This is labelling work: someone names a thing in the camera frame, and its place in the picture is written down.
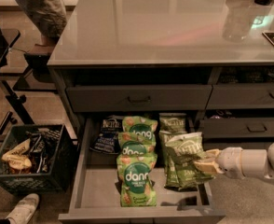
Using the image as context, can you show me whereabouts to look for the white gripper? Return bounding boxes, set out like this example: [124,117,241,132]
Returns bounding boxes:
[194,147,243,179]

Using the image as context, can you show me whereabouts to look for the green Kettle jalapeno chip bag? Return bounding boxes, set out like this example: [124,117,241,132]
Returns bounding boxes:
[166,132,213,189]

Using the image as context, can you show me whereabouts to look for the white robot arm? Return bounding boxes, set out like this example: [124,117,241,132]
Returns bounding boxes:
[194,143,274,184]

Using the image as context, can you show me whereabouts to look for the grey bottom right drawer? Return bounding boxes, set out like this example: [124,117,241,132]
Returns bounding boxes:
[203,141,274,150]

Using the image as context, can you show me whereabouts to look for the green Kettle bag second row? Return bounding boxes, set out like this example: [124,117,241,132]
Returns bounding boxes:
[165,155,179,188]

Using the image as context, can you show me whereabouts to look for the green Kettle bag third row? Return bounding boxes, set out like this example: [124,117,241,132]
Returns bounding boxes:
[158,130,185,166]

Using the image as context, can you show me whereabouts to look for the green Kettle bag back row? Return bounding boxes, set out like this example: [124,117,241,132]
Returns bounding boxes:
[159,113,186,133]

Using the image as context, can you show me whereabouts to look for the grey middle right drawer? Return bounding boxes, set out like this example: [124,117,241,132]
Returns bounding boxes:
[199,118,274,139]

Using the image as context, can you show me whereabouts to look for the grey top right drawer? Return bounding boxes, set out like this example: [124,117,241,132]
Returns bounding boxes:
[207,83,274,110]

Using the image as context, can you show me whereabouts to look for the back green Dang chip bag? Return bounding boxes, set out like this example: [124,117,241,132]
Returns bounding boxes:
[122,116,158,139]

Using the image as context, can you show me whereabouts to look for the green dang chip bag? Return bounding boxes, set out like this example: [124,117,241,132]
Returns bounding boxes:
[122,116,158,139]
[116,153,158,207]
[118,132,156,156]

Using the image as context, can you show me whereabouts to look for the front green Dang chip bag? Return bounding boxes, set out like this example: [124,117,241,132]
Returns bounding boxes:
[116,153,158,207]

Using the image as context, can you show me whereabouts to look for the middle green Dang chip bag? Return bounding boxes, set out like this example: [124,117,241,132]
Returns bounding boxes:
[118,132,156,156]

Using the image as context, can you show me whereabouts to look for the dark blue Kettle chip bag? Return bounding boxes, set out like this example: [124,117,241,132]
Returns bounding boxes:
[90,116,123,154]

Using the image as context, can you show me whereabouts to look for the open grey middle drawer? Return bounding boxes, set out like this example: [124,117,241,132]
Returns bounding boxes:
[59,119,226,224]

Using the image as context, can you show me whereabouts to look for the grey top left drawer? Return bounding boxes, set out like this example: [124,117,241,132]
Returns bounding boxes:
[66,85,212,112]

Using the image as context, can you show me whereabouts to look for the yellow chip bag in crate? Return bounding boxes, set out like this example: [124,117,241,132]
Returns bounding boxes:
[1,139,32,174]

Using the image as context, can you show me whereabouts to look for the dark snack bags in crate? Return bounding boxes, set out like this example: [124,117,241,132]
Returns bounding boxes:
[26,128,60,174]

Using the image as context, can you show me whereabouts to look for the dark green plastic crate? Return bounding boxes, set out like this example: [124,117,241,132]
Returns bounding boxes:
[0,124,75,195]

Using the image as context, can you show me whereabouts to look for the white shoe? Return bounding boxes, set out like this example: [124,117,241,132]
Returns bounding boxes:
[6,193,40,224]

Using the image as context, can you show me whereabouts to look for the person in khaki shorts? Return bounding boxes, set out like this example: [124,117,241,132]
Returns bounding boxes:
[15,0,67,46]

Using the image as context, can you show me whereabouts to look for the black side desk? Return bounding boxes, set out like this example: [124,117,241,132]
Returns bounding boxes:
[0,29,34,124]

